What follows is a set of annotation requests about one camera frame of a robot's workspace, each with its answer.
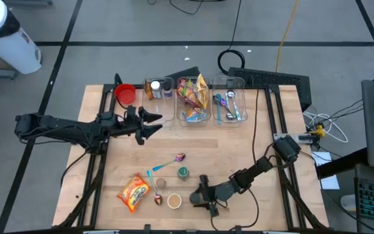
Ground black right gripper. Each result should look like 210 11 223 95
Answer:
192 174 236 218

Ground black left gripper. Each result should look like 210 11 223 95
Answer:
123 105 164 146

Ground green lid spice jar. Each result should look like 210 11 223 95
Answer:
177 166 190 181

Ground small orange seasoning packet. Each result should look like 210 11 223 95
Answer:
143 79 154 101

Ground white lid spice jar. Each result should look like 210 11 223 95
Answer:
150 80 164 99

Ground black lid glass jar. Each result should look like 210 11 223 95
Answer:
163 80 174 99

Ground iridescent spoon teal handle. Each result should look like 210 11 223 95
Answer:
145 169 164 206

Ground red orange ramen packet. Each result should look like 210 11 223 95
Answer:
182 87 204 110

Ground yellow Maruchan ramen packet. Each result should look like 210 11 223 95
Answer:
194 73 210 111

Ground purple iridescent spoon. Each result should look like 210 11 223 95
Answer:
212 95 227 110

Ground clear plastic bin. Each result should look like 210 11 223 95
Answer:
142 77 177 126
176 76 212 127
211 76 249 126

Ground gold lid furikake jar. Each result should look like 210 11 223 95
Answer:
166 193 183 210

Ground red plastic bowl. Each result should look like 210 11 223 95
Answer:
114 83 136 105

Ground black wedge panel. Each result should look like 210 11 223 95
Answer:
166 66 203 81

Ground orange Maruchan ramen packet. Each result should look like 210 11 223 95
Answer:
117 173 151 214

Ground white paper sheet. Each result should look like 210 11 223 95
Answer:
312 151 340 190

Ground black vented panel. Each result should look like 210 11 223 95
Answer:
227 66 313 113

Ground black desk beam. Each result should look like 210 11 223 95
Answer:
316 148 368 180

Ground white computer mouse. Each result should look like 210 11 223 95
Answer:
340 194 356 212

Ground white trash can black bag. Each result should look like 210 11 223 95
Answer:
0 0 42 75

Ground iridescent spoon blue handle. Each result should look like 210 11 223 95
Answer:
151 152 186 172

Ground black aluminium table frame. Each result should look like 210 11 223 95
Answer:
56 73 329 234

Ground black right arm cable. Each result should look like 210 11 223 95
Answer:
210 187 261 230

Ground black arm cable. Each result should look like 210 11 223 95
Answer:
210 187 261 230
59 151 89 188

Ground thin black cable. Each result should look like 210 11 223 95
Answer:
251 88 272 165

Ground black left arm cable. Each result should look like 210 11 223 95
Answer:
59 151 89 188

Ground black coiled cable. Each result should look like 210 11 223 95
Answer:
217 0 246 76

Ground black floor cable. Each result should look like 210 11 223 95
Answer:
168 0 205 16

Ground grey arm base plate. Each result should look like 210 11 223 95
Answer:
273 132 314 144

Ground white cables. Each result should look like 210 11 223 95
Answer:
302 109 349 144

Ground yellow cable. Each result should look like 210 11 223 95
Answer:
274 0 300 73

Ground black power cables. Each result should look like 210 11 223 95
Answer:
328 99 364 122

